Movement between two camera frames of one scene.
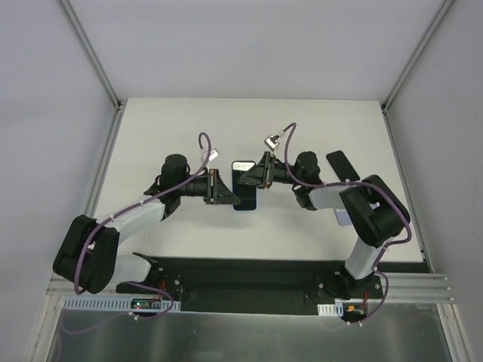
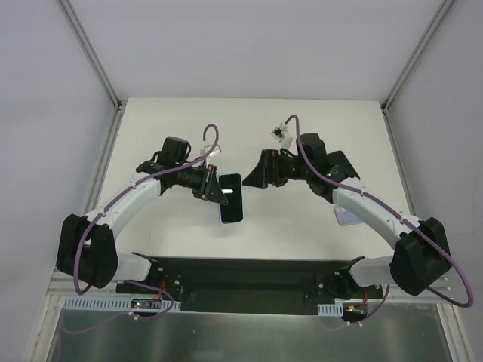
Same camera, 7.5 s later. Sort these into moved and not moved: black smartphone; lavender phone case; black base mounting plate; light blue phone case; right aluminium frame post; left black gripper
Moved: black smartphone; light blue phone case
Not moved: lavender phone case; black base mounting plate; left black gripper; right aluminium frame post
